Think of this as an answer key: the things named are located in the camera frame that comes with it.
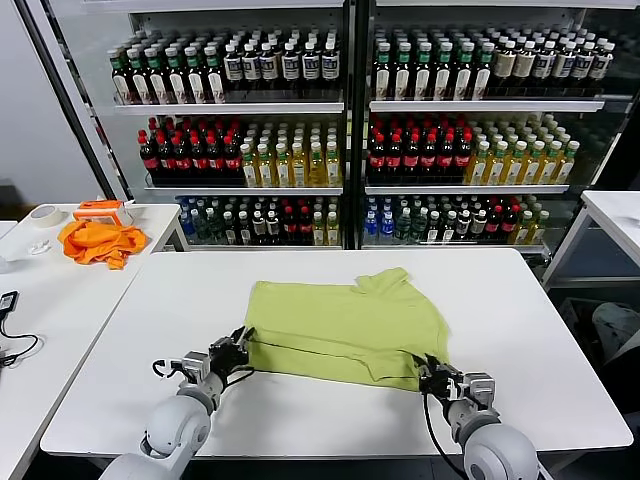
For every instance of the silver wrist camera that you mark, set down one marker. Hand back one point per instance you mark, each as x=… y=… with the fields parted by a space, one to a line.
x=479 y=392
x=195 y=367

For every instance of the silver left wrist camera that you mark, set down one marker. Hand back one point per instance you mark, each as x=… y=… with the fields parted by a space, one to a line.
x=195 y=367

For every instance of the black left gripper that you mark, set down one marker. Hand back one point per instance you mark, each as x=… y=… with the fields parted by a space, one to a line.
x=227 y=356

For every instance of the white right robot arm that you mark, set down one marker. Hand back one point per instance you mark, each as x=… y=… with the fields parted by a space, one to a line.
x=500 y=450

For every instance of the beige masking tape roll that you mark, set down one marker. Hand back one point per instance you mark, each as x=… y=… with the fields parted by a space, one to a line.
x=45 y=216

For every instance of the black power adapter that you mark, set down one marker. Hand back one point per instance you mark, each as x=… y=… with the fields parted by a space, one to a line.
x=8 y=301

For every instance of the small white plastic piece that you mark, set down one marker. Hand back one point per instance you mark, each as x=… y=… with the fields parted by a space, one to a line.
x=39 y=246

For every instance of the drinks display shelf rack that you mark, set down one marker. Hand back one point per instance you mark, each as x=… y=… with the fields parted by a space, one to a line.
x=356 y=125

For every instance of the yellow-green t-shirt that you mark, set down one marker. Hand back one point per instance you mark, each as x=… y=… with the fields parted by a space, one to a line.
x=340 y=325

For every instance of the black slanted frame bar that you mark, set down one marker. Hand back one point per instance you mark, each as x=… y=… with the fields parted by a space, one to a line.
x=72 y=100

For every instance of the white cap beige label bottle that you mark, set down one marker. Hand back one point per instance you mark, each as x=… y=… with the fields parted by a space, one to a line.
x=505 y=64
x=524 y=64

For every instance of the blue label water bottle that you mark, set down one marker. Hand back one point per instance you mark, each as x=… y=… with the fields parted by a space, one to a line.
x=186 y=225
x=386 y=226
x=370 y=226

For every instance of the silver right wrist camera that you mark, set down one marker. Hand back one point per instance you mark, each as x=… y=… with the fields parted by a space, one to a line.
x=479 y=392

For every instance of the orange and white box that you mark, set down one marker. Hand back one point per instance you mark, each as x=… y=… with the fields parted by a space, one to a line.
x=100 y=210

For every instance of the white side table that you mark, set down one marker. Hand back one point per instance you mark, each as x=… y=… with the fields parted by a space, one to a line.
x=60 y=310
x=615 y=210

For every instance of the grey fabric bundle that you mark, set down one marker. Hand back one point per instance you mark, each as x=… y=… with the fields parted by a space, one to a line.
x=615 y=325

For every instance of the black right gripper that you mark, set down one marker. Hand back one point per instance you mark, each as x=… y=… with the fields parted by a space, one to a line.
x=442 y=382

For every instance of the white cap blue label bottle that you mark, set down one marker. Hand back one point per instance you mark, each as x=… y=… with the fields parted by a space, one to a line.
x=233 y=67
x=582 y=65
x=544 y=64
x=290 y=67
x=269 y=67
x=600 y=65
x=330 y=66
x=251 y=67
x=564 y=65
x=310 y=66

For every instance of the red cap cola bottle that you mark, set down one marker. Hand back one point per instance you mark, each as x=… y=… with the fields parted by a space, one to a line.
x=199 y=160
x=305 y=227
x=183 y=160
x=149 y=160
x=411 y=159
x=166 y=160
x=445 y=159
x=462 y=159
x=290 y=227
x=393 y=159
x=232 y=160
x=494 y=222
x=216 y=160
x=509 y=222
x=376 y=159
x=428 y=159

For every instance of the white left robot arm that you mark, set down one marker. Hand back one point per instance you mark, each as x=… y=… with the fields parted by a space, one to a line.
x=175 y=425

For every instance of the crumpled orange cloth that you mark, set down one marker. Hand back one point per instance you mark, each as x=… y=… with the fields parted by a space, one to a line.
x=100 y=242

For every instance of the yellow tea bottle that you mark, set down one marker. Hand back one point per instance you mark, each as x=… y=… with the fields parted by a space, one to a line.
x=496 y=167
x=318 y=231
x=524 y=229
x=548 y=167
x=514 y=167
x=333 y=169
x=249 y=170
x=565 y=167
x=316 y=169
x=332 y=231
x=479 y=167
x=299 y=169
x=531 y=167
x=265 y=170
x=283 y=170
x=539 y=229

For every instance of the green cap dark bottle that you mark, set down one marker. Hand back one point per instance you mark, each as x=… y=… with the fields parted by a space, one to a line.
x=483 y=75
x=196 y=82
x=215 y=82
x=423 y=75
x=122 y=82
x=403 y=75
x=140 y=82
x=464 y=75
x=177 y=82
x=158 y=82
x=383 y=75
x=444 y=75

